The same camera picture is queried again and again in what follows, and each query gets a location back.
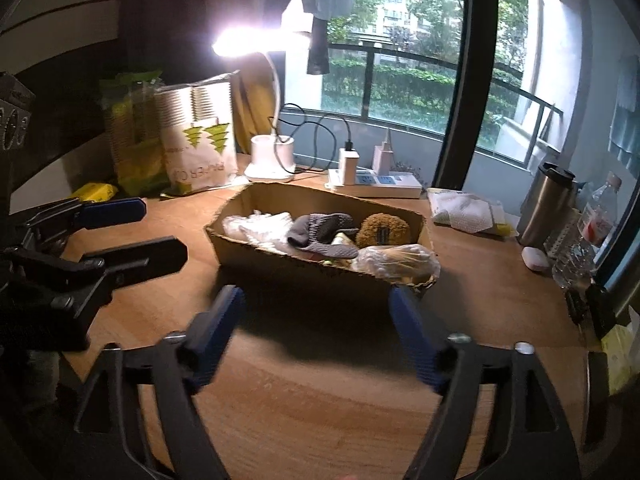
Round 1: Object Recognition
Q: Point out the white power strip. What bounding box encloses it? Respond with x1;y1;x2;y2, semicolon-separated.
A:
327;169;423;199

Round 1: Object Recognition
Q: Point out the paper cup package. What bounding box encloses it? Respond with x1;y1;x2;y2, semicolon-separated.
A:
154;71;240;196

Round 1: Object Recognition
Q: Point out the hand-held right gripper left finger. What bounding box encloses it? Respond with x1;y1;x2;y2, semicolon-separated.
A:
72;284;247;480

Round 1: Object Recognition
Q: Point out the grey knit sock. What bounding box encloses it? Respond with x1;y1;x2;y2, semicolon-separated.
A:
286;212;361;261

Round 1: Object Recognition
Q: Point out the clear plastic bag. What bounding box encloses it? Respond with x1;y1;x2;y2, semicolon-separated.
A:
221;211;301;256

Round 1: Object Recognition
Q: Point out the white earbuds case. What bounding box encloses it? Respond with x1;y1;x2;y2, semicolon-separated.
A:
521;246;551;272

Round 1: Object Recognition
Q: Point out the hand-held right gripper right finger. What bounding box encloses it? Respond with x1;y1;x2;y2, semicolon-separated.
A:
387;285;583;480

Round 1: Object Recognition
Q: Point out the black balcony railing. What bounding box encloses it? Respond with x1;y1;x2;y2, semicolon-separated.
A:
325;42;563;166

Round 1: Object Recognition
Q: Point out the white plug adapter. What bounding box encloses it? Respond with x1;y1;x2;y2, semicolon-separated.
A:
372;130;396;177

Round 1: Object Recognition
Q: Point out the clear plastic water bottle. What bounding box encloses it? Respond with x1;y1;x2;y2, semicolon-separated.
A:
551;172;623;291

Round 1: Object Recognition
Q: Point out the small black device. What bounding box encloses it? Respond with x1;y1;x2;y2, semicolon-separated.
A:
565;284;618;343

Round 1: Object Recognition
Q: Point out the yellow curtain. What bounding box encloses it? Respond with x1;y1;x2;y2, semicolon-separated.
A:
235;55;281;153

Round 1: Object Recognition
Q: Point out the pale yellow paper pack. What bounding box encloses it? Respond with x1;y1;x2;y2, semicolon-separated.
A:
600;305;640;396

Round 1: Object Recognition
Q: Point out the white desk lamp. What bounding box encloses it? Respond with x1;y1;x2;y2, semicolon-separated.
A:
210;25;313;183

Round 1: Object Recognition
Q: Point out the yellow wipes packet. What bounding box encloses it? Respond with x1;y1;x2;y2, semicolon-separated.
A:
70;182;118;202

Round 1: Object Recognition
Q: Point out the light blue wall cloth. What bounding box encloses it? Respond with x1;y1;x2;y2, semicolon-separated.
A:
607;57;640;166

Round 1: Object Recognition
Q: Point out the green yellow snack package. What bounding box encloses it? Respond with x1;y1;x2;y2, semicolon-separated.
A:
98;71;168;197

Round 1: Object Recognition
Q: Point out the white charger with cable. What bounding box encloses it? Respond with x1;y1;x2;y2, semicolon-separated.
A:
339;148;360;186

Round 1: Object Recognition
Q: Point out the brown plush toy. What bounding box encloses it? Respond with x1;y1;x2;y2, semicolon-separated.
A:
356;213;413;250

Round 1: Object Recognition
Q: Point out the cardboard box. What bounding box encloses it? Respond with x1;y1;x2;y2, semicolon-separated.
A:
204;182;441;301

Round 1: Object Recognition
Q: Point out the steel travel mug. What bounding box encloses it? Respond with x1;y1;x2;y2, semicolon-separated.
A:
516;161;576;249

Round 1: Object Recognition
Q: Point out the hanging black garment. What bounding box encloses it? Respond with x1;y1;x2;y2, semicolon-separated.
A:
306;16;330;76

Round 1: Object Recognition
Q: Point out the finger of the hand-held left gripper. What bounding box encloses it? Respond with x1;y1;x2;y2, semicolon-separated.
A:
30;197;148;233
5;236;188;286

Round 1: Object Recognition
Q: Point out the black window frame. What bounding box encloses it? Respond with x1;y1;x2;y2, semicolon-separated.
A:
432;0;498;191

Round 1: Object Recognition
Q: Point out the black charging cable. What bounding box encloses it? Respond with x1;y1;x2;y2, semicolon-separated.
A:
272;103;353;173

